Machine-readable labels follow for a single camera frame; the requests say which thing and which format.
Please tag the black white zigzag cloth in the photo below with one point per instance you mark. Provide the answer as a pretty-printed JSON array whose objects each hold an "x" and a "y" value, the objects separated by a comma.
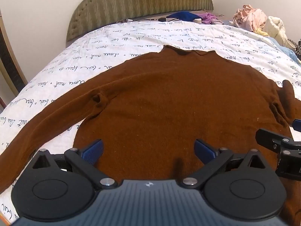
[{"x": 295, "y": 48}]

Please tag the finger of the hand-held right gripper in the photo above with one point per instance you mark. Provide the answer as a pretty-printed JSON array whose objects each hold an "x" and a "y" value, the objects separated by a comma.
[
  {"x": 277, "y": 141},
  {"x": 297, "y": 124}
]

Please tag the cream puffy jacket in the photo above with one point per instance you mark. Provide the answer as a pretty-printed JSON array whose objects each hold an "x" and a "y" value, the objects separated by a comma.
[{"x": 277, "y": 29}]

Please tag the brown knit sweater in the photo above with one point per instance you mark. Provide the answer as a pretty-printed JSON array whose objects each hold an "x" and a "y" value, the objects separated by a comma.
[{"x": 164, "y": 103}]

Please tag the light blue cloth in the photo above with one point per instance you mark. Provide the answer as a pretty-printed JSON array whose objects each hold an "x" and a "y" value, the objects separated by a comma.
[{"x": 285, "y": 50}]

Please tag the dark blue cloth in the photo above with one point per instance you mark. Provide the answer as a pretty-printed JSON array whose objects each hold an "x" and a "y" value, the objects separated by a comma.
[{"x": 183, "y": 16}]

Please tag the white script-printed bedspread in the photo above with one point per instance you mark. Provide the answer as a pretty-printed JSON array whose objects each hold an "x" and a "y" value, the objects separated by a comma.
[{"x": 58, "y": 75}]

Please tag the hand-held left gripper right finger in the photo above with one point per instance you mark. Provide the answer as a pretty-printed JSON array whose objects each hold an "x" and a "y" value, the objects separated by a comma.
[{"x": 205, "y": 152}]

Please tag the purple cloth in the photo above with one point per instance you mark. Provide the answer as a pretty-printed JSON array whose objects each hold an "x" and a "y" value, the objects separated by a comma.
[{"x": 209, "y": 18}]

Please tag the green padded headboard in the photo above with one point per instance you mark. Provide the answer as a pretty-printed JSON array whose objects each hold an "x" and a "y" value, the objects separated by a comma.
[{"x": 141, "y": 2}]

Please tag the wooden door frame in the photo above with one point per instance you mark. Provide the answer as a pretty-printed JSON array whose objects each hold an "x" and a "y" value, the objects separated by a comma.
[{"x": 9, "y": 61}]

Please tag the pink clothes pile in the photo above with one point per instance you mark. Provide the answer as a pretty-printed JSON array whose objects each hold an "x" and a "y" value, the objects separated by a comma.
[{"x": 249, "y": 17}]

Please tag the small yellow cloth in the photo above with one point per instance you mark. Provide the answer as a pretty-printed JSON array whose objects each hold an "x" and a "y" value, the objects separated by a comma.
[{"x": 261, "y": 32}]

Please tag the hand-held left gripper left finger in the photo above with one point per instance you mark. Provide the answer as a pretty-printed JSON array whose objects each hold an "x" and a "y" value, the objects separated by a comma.
[{"x": 93, "y": 152}]

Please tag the white tape roll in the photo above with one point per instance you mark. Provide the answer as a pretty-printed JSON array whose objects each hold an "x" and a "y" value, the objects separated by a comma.
[{"x": 198, "y": 20}]

